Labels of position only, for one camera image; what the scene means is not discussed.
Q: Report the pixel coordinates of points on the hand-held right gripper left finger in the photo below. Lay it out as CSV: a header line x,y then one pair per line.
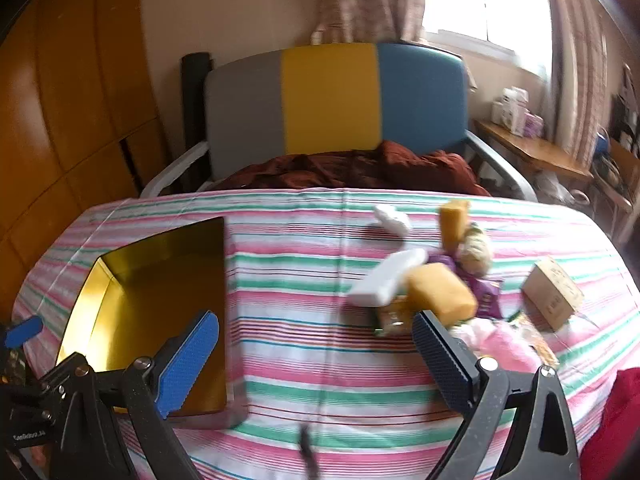
x,y
187,360

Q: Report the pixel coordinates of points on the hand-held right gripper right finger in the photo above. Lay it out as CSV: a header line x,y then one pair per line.
x,y
440,360

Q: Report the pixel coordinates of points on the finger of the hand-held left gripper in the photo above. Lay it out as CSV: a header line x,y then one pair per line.
x,y
22,332

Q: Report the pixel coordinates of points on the pink packet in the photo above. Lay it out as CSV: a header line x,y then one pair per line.
x,y
505,345

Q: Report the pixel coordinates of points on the large yellow cake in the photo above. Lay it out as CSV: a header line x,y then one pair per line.
x,y
440,292

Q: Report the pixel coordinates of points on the purple snack packet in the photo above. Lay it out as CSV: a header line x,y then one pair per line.
x,y
487,300

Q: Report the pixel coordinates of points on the gold metal tin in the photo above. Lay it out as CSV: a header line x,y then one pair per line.
x,y
150,285

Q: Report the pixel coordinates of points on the striped pink green cloth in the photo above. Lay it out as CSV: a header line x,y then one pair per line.
x,y
300,360

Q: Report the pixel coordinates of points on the round muffin packet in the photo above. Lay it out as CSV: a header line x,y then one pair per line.
x,y
475,250

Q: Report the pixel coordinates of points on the red cloth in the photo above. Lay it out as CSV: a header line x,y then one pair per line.
x,y
615,425

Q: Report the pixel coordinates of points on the dark red blanket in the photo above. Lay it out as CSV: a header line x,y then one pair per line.
x,y
350,170

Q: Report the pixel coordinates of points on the wooden side table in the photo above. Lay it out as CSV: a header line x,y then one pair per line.
x,y
540,152

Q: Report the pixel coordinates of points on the small purple box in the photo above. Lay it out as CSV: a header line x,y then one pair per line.
x,y
533,125

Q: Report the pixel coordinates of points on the wooden wardrobe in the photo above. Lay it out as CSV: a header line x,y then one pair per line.
x,y
75,85

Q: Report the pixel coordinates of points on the white boxes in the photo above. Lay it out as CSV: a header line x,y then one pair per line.
x,y
510,110

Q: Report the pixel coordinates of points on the brown cardboard carton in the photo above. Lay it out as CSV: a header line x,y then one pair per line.
x,y
627,165

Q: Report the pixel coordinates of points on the blue round container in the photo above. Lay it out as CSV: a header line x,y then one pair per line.
x,y
602,142

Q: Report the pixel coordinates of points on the grey yellow blue chair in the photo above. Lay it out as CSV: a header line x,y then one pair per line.
x,y
325,100

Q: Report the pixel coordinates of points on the window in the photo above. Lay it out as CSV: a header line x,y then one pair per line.
x,y
485,5

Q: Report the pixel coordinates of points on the black upright post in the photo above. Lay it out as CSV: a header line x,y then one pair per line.
x,y
192,100

